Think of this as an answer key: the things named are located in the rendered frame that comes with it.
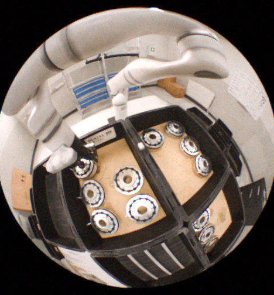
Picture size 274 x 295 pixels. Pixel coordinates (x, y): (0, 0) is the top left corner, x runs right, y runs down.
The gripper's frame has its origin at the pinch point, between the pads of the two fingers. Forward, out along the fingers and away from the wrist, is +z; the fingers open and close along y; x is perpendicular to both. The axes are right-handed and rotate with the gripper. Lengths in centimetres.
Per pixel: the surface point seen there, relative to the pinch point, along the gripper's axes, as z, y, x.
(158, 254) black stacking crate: 4.4, -5.9, 46.3
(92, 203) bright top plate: 1.3, 4.5, 14.2
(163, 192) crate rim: -5.7, -17.5, 19.2
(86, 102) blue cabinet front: 46, 19, -182
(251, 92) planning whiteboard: -75, -316, 33
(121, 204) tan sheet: 4.2, -4.7, 17.9
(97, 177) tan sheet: 4.2, 0.1, 5.1
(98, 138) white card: -2.2, -6.5, -7.3
